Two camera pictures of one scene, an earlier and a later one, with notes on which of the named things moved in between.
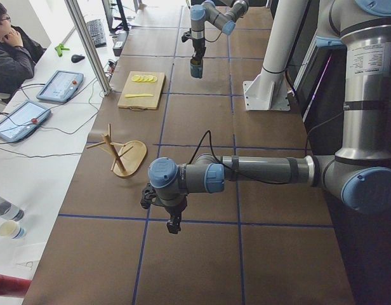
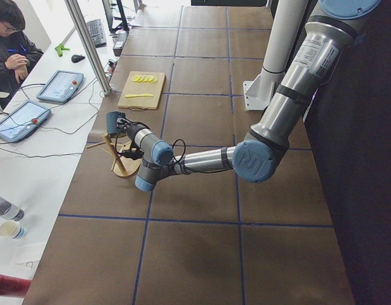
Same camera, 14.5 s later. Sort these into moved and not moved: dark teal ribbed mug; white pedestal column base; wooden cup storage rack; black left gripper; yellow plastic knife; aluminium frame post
Moved: dark teal ribbed mug; black left gripper
Not moved: aluminium frame post; wooden cup storage rack; white pedestal column base; yellow plastic knife
